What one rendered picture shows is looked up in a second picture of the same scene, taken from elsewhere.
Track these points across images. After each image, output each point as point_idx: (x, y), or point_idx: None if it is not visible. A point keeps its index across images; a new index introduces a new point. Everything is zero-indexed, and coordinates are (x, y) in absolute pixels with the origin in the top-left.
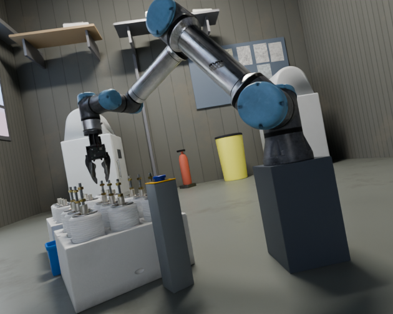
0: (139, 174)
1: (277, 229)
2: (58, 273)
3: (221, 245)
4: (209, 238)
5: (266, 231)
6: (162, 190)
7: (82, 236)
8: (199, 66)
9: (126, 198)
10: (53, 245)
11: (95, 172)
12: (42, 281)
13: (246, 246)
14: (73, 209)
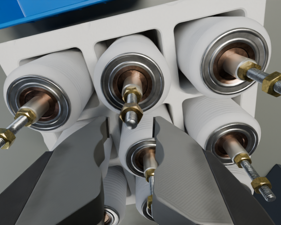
0: (271, 199)
1: (274, 220)
2: (35, 21)
3: (272, 113)
4: None
5: None
6: None
7: None
8: None
9: (203, 89)
10: (1, 27)
11: (101, 161)
12: (17, 38)
13: None
14: (46, 131)
